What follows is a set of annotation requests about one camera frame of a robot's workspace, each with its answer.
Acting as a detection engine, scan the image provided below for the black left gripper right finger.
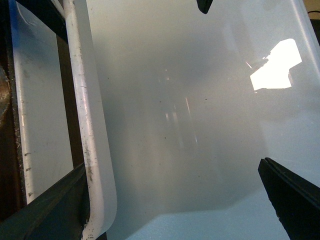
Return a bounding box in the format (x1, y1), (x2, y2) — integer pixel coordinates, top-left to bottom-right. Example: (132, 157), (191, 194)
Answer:
(258, 157), (320, 240)

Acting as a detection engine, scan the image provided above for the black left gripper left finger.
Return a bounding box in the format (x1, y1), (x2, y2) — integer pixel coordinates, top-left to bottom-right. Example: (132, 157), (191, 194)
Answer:
(0, 164), (90, 240)

